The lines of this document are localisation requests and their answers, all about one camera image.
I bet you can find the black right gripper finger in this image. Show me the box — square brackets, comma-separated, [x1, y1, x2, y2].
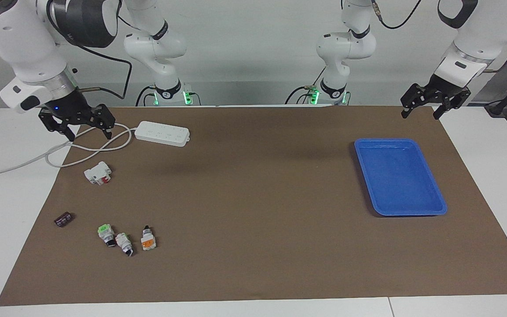
[87, 104, 116, 140]
[39, 110, 76, 142]

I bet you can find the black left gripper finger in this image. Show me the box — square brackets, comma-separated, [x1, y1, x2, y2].
[433, 90, 472, 120]
[401, 84, 428, 119]

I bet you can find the red selector switch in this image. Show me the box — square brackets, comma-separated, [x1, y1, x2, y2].
[115, 232, 134, 257]

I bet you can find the white circuit breaker red lever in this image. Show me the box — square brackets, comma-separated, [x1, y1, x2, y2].
[84, 161, 113, 186]

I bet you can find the white power strip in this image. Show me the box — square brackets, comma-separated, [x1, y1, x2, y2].
[134, 121, 191, 147]

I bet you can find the blue plastic tray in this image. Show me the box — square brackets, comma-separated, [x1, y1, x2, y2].
[354, 138, 448, 217]

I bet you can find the brown table mat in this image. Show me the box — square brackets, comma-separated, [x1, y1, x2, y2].
[0, 105, 507, 306]

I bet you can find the black right base cable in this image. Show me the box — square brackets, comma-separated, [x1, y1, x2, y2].
[136, 86, 155, 107]

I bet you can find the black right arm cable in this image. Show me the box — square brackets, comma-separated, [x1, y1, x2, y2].
[47, 0, 132, 100]

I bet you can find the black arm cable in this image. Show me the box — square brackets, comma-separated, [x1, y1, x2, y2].
[370, 0, 507, 73]
[47, 0, 132, 100]

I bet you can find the white power strip cable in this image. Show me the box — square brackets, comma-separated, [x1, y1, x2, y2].
[0, 122, 137, 177]

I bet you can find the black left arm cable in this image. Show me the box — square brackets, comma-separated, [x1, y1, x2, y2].
[370, 0, 507, 73]

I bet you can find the green push-button switch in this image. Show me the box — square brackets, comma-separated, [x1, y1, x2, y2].
[97, 224, 118, 247]

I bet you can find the orange selector switch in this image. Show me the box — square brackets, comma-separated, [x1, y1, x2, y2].
[140, 225, 157, 252]

